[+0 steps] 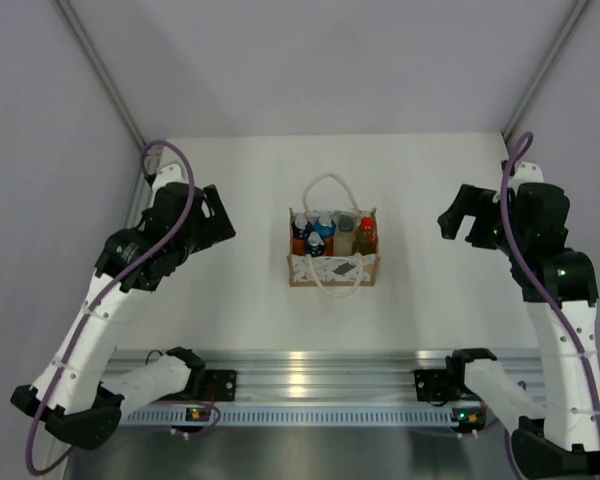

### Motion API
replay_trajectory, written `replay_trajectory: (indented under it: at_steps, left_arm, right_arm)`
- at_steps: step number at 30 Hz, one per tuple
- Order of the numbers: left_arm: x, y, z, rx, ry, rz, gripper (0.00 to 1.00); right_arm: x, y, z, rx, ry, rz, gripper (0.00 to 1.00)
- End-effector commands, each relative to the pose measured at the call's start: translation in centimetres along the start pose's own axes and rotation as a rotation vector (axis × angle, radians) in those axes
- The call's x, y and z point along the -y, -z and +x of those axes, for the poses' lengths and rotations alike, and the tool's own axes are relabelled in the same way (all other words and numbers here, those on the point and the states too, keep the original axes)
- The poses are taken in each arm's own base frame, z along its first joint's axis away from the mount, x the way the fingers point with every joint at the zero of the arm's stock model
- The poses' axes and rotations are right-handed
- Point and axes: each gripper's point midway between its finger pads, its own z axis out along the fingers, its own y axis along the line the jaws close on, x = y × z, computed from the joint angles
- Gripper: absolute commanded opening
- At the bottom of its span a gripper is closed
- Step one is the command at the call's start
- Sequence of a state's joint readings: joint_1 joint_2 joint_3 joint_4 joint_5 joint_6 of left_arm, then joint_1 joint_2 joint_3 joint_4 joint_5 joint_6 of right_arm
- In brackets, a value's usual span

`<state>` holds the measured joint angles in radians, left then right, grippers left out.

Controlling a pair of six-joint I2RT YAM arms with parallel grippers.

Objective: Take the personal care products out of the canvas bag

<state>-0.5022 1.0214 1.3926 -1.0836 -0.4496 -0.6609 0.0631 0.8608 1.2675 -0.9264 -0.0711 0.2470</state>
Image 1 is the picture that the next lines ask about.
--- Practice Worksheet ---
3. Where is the aluminium frame post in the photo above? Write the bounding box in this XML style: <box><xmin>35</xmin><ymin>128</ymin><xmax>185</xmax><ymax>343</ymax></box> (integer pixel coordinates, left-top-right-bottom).
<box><xmin>501</xmin><ymin>0</ymin><xmax>594</xmax><ymax>143</ymax></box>
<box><xmin>51</xmin><ymin>0</ymin><xmax>145</xmax><ymax>149</ymax></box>

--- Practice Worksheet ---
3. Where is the light blue pump bottle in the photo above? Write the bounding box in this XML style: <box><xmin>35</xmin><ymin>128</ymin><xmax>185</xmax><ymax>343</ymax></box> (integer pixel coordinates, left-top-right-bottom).
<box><xmin>314</xmin><ymin>215</ymin><xmax>336</xmax><ymax>248</ymax></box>

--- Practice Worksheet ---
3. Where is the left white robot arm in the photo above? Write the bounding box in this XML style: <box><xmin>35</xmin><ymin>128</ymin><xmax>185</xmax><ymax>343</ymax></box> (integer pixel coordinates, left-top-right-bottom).
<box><xmin>11</xmin><ymin>163</ymin><xmax>236</xmax><ymax>450</ymax></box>

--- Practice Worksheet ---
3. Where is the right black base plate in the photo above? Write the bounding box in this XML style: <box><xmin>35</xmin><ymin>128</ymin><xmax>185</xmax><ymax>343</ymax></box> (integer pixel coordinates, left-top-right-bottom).
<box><xmin>413</xmin><ymin>369</ymin><xmax>461</xmax><ymax>407</ymax></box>

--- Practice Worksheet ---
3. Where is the right aluminium frame post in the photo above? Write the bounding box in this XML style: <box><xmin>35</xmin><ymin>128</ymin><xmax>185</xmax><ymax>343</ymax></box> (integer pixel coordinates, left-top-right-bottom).
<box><xmin>501</xmin><ymin>0</ymin><xmax>594</xmax><ymax>143</ymax></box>

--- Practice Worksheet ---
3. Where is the slotted grey cable duct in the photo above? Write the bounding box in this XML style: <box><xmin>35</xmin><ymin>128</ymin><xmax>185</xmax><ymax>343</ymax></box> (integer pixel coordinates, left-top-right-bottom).
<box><xmin>119</xmin><ymin>404</ymin><xmax>486</xmax><ymax>427</ymax></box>

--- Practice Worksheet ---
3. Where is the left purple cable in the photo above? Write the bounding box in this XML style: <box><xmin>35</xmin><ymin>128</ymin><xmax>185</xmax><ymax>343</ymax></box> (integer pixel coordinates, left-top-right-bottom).
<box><xmin>26</xmin><ymin>140</ymin><xmax>197</xmax><ymax>476</ymax></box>

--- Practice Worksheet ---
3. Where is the yellow bottle red cap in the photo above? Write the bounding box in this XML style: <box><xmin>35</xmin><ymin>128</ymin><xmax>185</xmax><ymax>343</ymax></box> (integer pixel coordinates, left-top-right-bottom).
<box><xmin>355</xmin><ymin>216</ymin><xmax>377</xmax><ymax>256</ymax></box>

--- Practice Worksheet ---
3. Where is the dark blue pump bottle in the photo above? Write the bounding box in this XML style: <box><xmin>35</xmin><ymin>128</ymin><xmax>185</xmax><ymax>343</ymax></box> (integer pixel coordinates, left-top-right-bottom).
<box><xmin>304</xmin><ymin>231</ymin><xmax>327</xmax><ymax>257</ymax></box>
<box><xmin>291</xmin><ymin>213</ymin><xmax>313</xmax><ymax>241</ymax></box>

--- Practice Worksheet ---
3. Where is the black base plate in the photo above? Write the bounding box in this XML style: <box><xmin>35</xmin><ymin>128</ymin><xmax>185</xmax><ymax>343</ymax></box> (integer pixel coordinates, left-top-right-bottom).
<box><xmin>413</xmin><ymin>369</ymin><xmax>461</xmax><ymax>407</ymax></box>
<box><xmin>198</xmin><ymin>370</ymin><xmax>238</xmax><ymax>403</ymax></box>

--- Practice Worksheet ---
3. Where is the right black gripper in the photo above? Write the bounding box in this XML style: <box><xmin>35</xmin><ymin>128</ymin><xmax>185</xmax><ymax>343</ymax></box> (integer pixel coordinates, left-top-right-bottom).
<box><xmin>437</xmin><ymin>185</ymin><xmax>528</xmax><ymax>259</ymax></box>

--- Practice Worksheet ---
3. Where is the dark blue front pump bottle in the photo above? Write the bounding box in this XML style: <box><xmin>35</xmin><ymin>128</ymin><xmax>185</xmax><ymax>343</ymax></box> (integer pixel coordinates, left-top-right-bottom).
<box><xmin>304</xmin><ymin>231</ymin><xmax>327</xmax><ymax>257</ymax></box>

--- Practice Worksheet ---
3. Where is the burlap canvas tote bag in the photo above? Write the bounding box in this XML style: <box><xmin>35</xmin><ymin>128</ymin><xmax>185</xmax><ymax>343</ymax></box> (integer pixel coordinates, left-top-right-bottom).
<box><xmin>287</xmin><ymin>172</ymin><xmax>380</xmax><ymax>298</ymax></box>

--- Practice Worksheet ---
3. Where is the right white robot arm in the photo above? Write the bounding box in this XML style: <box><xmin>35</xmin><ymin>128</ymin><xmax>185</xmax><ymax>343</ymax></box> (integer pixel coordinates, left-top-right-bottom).
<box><xmin>438</xmin><ymin>163</ymin><xmax>600</xmax><ymax>479</ymax></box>

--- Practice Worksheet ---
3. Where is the clear bottle grey cap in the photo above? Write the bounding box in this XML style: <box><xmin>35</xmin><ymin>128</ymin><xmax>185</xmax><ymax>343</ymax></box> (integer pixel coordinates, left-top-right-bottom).
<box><xmin>333</xmin><ymin>214</ymin><xmax>355</xmax><ymax>256</ymax></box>

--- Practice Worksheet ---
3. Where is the left aluminium frame post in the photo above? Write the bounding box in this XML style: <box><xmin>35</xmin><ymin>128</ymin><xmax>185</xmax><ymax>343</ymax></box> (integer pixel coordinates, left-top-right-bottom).
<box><xmin>51</xmin><ymin>0</ymin><xmax>145</xmax><ymax>149</ymax></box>

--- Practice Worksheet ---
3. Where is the dark blue rear pump bottle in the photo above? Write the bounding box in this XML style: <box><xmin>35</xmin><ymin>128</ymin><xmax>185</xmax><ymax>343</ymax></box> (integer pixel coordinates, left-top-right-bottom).
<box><xmin>291</xmin><ymin>213</ymin><xmax>313</xmax><ymax>241</ymax></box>

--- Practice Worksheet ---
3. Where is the aluminium mounting rail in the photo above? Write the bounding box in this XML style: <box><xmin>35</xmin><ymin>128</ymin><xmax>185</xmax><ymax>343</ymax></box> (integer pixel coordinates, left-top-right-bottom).
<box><xmin>104</xmin><ymin>349</ymin><xmax>546</xmax><ymax>404</ymax></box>

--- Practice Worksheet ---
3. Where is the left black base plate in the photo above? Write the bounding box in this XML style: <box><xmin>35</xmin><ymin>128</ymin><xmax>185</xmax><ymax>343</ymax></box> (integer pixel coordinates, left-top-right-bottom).
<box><xmin>198</xmin><ymin>370</ymin><xmax>238</xmax><ymax>403</ymax></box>

